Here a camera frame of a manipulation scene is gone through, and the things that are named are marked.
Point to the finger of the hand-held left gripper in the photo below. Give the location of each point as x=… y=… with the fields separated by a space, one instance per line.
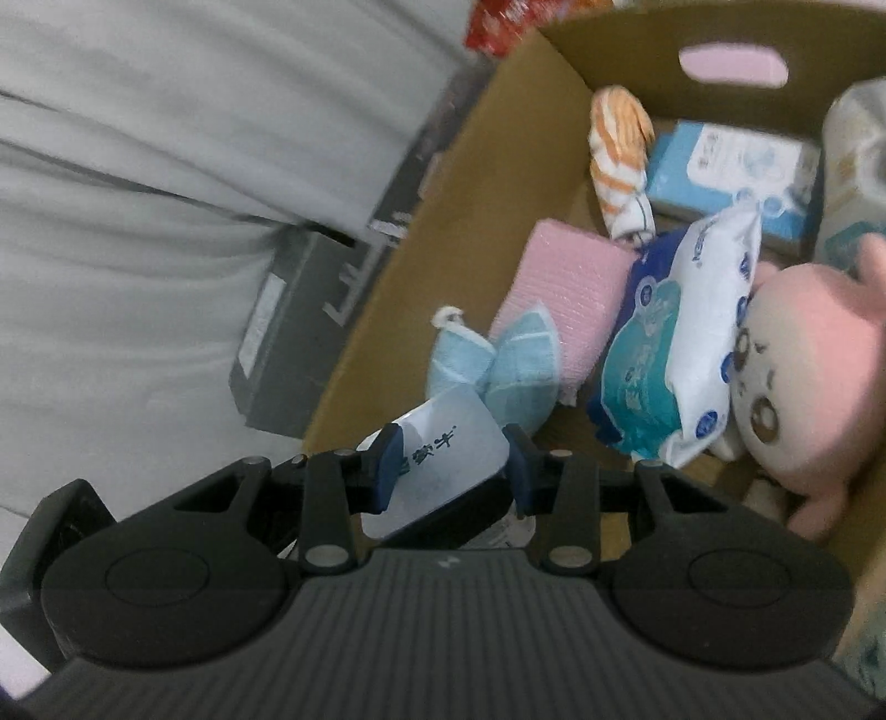
x=471 y=512

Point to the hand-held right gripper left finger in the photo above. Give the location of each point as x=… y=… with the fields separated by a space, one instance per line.
x=387 y=472

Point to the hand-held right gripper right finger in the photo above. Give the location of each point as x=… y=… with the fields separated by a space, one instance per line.
x=519 y=479

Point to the white tissue packet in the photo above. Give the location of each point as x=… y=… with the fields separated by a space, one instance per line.
x=450 y=450

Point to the light blue towel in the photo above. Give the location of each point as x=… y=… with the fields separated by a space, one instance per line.
x=512 y=360

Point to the pink sponge cloth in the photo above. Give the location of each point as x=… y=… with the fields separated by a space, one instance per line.
x=561 y=277

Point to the white blue wet wipes pack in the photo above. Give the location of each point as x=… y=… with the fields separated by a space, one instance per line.
x=678 y=332

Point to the brown cardboard box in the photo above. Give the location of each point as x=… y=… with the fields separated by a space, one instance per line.
x=484 y=173

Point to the pink plush toy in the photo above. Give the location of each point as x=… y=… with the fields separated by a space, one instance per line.
x=810 y=374

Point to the white cotton swab bag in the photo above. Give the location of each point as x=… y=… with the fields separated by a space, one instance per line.
x=855 y=173

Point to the dark grey box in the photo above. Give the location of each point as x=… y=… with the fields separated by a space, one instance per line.
x=297 y=332

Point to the orange striped white cloth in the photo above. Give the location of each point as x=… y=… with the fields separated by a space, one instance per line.
x=616 y=152

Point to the blue white carton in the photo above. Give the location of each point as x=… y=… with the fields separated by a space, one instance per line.
x=720 y=166

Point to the red snack bag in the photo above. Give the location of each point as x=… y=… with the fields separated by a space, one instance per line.
x=498 y=21

